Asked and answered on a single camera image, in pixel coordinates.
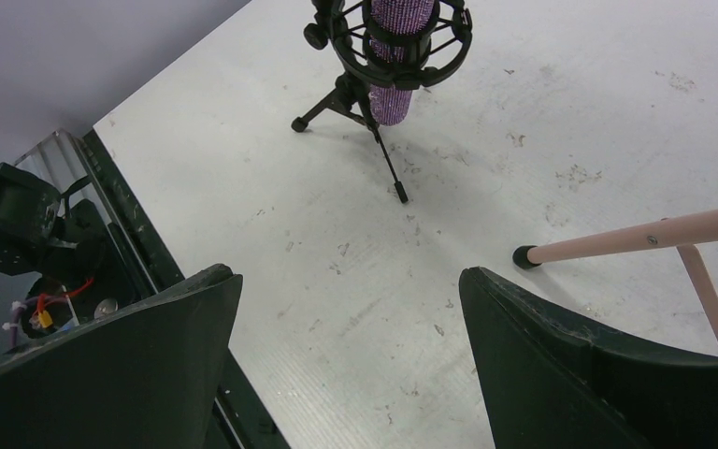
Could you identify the black mini tripod mic stand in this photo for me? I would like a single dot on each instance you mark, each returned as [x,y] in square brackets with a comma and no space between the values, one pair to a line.
[371,55]

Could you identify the purple glitter microphone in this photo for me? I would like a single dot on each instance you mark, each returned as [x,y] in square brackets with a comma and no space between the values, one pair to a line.
[389,106]

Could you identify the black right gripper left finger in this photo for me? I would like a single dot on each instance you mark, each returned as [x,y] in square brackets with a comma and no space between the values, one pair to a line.
[144,376]

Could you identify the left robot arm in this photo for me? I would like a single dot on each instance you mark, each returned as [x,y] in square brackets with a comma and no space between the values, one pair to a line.
[40,231]

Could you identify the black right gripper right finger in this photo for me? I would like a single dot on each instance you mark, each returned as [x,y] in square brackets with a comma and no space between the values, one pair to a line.
[553,378]

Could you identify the pink music stand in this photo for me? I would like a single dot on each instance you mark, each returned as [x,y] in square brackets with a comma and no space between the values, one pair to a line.
[682,233]

